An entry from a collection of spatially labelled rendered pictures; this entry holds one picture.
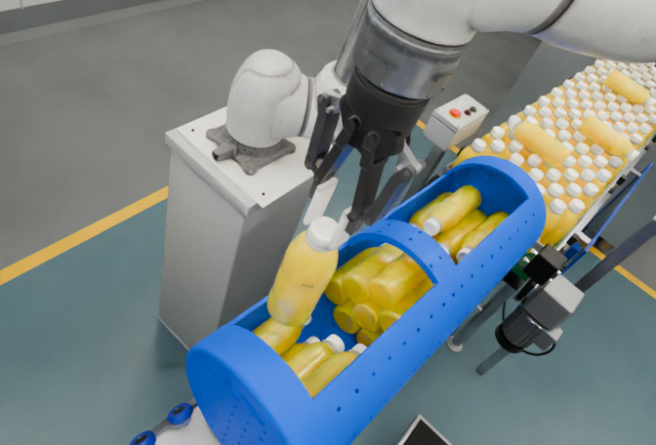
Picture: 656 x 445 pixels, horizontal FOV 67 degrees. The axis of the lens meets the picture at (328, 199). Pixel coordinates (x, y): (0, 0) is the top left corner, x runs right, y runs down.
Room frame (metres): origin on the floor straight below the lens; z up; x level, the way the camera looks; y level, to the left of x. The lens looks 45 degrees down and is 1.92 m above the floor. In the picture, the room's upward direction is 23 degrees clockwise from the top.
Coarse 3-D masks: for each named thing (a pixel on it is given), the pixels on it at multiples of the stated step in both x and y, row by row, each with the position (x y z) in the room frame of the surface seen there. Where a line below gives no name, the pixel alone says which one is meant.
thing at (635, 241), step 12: (648, 228) 1.28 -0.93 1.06; (636, 240) 1.28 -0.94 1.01; (612, 252) 1.30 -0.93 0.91; (624, 252) 1.28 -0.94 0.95; (600, 264) 1.28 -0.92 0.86; (612, 264) 1.27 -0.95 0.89; (588, 276) 1.28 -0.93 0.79; (600, 276) 1.27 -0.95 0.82; (588, 288) 1.27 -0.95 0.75; (492, 360) 1.28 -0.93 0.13; (480, 372) 1.28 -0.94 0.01
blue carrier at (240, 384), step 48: (432, 192) 1.04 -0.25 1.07; (480, 192) 1.07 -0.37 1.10; (528, 192) 0.98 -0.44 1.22; (384, 240) 0.68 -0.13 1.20; (432, 240) 0.70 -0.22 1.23; (528, 240) 0.90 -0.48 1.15; (432, 288) 0.60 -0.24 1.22; (480, 288) 0.69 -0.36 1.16; (240, 336) 0.37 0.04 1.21; (384, 336) 0.46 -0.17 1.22; (432, 336) 0.53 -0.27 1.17; (192, 384) 0.34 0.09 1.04; (240, 384) 0.30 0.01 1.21; (288, 384) 0.31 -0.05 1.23; (336, 384) 0.35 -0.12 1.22; (384, 384) 0.41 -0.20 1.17; (240, 432) 0.28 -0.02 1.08; (288, 432) 0.26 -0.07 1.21; (336, 432) 0.30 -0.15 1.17
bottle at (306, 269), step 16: (304, 240) 0.40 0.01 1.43; (288, 256) 0.39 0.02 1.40; (304, 256) 0.39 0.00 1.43; (320, 256) 0.39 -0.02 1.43; (336, 256) 0.41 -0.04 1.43; (288, 272) 0.38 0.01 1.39; (304, 272) 0.38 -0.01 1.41; (320, 272) 0.38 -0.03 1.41; (272, 288) 0.40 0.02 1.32; (288, 288) 0.38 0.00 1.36; (304, 288) 0.38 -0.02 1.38; (320, 288) 0.39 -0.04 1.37; (272, 304) 0.38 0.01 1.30; (288, 304) 0.38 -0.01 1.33; (304, 304) 0.38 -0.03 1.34; (288, 320) 0.38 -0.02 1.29; (304, 320) 0.39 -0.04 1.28
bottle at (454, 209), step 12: (456, 192) 1.00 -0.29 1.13; (468, 192) 1.00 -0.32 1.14; (444, 204) 0.93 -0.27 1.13; (456, 204) 0.94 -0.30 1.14; (468, 204) 0.97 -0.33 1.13; (480, 204) 1.01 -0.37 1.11; (432, 216) 0.89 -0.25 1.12; (444, 216) 0.89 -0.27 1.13; (456, 216) 0.91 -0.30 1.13; (468, 216) 0.96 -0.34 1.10; (444, 228) 0.88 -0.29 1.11
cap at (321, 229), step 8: (312, 224) 0.41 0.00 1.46; (320, 224) 0.41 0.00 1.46; (328, 224) 0.42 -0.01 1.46; (336, 224) 0.42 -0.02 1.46; (312, 232) 0.40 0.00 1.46; (320, 232) 0.40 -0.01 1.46; (328, 232) 0.40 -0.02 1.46; (312, 240) 0.39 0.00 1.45; (320, 240) 0.39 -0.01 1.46; (328, 240) 0.39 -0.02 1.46
